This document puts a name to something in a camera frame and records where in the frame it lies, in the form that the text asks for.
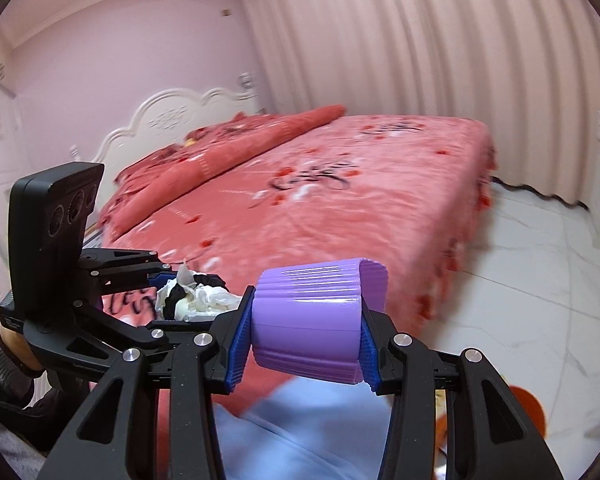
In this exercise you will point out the pale pleated curtain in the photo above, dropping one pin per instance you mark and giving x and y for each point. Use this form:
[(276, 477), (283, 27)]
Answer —
[(405, 35)]

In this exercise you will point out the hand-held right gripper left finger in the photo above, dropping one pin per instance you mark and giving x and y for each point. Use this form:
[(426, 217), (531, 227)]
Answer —
[(237, 355)]

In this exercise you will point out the tissue with black tie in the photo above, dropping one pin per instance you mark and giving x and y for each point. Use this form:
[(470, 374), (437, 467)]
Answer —
[(205, 302)]

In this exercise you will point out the purple silicone cupcake cup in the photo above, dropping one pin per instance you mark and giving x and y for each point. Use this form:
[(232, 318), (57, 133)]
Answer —
[(305, 325)]

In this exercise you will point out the person's left forearm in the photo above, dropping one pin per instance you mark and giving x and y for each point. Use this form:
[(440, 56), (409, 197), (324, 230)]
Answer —
[(2, 355)]

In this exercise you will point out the folded red quilt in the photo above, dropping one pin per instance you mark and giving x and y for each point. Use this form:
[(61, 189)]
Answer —
[(205, 170)]

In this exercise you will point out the orange plastic bin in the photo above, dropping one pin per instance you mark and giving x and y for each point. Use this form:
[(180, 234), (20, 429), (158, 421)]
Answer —
[(527, 405)]

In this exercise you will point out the white bed headboard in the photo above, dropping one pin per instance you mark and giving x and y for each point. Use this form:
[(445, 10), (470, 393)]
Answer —
[(170, 110)]

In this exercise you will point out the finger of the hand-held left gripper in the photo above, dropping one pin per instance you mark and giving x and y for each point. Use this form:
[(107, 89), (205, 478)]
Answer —
[(125, 265), (130, 327)]

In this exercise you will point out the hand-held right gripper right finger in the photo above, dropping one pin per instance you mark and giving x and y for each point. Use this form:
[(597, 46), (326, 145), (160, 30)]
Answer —
[(371, 360)]

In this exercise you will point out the person's light blue garment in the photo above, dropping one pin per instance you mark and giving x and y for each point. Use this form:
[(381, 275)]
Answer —
[(305, 435)]

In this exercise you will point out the person's dark garment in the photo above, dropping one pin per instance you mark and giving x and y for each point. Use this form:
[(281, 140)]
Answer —
[(25, 420)]

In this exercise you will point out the small yellow object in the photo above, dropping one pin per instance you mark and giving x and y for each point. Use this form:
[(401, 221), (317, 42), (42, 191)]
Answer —
[(188, 141)]

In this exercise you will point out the bed with red floral blanket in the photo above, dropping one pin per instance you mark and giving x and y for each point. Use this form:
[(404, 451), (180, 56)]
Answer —
[(355, 210)]

